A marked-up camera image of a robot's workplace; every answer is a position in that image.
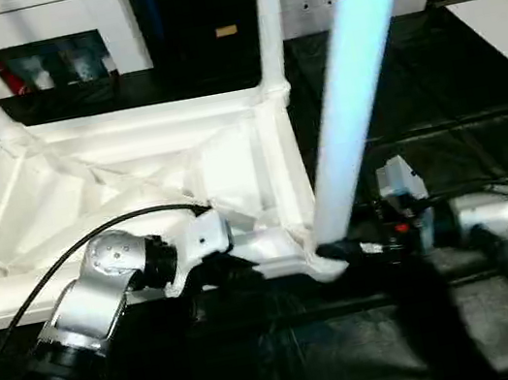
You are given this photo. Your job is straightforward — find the white cabinet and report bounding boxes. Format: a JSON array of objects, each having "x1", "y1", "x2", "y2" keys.
[{"x1": 0, "y1": 0, "x2": 157, "y2": 100}]

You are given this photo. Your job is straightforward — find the black box with yellow label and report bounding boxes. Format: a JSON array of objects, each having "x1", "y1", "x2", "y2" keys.
[{"x1": 126, "y1": 0, "x2": 296, "y2": 81}]

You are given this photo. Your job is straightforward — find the white plastic table top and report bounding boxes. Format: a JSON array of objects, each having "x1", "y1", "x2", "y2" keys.
[{"x1": 0, "y1": 71, "x2": 353, "y2": 342}]

